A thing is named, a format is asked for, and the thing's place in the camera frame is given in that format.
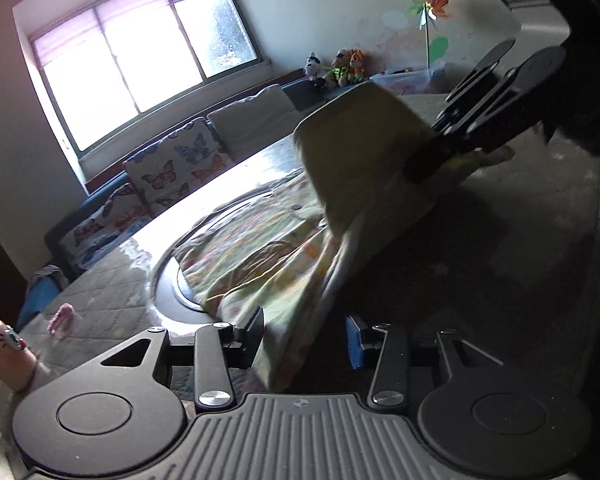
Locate small pink toy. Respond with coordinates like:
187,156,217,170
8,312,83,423
46,304,81,339

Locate clear plastic storage box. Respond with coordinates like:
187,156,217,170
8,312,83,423
370,63,452,96

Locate colourful patterned child garment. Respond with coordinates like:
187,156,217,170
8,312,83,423
172,80,516,394

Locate upright butterfly print cushion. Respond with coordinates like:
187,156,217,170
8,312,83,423
123,118,234,217

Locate left butterfly print cushion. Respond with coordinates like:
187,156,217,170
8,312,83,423
59,183,151,275

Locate large window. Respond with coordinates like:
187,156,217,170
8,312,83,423
14,0,263,157

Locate black round induction cooktop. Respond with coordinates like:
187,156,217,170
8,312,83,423
155,183,323,323

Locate colourful paper pinwheel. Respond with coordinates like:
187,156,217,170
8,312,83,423
410,0,452,68

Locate plain beige cushion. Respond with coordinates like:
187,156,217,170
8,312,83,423
208,84,303,162

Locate pink cartoon face bottle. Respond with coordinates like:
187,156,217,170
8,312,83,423
0,320,38,392

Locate grey quilted star table cover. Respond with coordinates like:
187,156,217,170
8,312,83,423
0,91,600,441

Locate black white plush toy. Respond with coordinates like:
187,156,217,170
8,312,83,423
304,52,330,89

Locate orange green plush toys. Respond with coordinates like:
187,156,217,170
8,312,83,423
328,49,367,88

